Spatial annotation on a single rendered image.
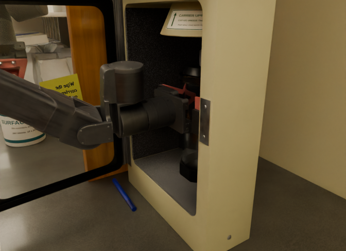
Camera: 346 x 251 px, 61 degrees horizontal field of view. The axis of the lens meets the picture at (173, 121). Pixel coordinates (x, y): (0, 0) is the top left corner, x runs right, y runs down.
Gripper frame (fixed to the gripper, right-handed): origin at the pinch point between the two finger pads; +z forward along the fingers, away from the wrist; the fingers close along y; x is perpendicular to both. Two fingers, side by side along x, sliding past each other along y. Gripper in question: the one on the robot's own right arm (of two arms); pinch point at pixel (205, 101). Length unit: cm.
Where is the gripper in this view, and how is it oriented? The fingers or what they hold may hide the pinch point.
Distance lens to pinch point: 60.4
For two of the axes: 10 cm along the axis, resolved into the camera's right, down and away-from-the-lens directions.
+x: 0.3, 9.3, 3.6
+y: -5.4, -2.9, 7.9
